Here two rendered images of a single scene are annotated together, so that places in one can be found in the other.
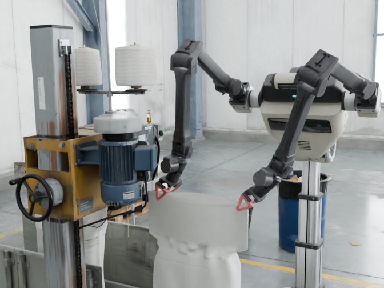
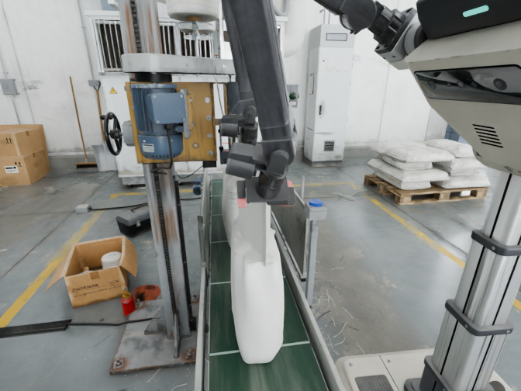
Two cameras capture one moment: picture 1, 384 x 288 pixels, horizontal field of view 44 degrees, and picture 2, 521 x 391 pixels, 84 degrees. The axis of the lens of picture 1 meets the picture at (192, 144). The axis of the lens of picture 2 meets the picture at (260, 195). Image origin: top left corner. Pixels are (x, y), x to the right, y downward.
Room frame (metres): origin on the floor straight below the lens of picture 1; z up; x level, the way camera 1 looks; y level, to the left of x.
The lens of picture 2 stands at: (1.46, -0.78, 1.33)
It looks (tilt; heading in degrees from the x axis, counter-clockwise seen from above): 21 degrees down; 54
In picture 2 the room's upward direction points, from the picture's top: straight up
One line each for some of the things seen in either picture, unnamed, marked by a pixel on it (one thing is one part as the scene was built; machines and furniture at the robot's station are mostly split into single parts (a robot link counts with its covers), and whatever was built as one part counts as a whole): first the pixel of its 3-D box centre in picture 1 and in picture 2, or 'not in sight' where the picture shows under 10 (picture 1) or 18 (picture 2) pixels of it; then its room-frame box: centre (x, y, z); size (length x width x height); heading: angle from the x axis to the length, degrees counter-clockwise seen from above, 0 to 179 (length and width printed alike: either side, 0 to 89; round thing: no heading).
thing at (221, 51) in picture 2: not in sight; (229, 38); (3.35, 2.40, 1.82); 0.51 x 0.27 x 0.71; 62
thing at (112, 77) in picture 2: not in sight; (199, 105); (3.34, 3.30, 1.05); 2.28 x 1.16 x 2.09; 152
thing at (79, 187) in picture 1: (76, 171); (176, 120); (1.92, 0.48, 1.18); 0.34 x 0.25 x 0.31; 152
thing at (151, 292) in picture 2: not in sight; (145, 292); (1.77, 0.96, 0.02); 0.22 x 0.18 x 0.04; 62
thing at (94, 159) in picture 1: (95, 154); not in sight; (1.79, 0.37, 1.27); 0.12 x 0.09 x 0.09; 152
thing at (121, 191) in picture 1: (119, 171); (159, 121); (1.79, 0.28, 1.21); 0.15 x 0.15 x 0.25
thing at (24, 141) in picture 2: not in sight; (16, 141); (1.08, 4.68, 0.56); 0.50 x 0.38 x 0.32; 54
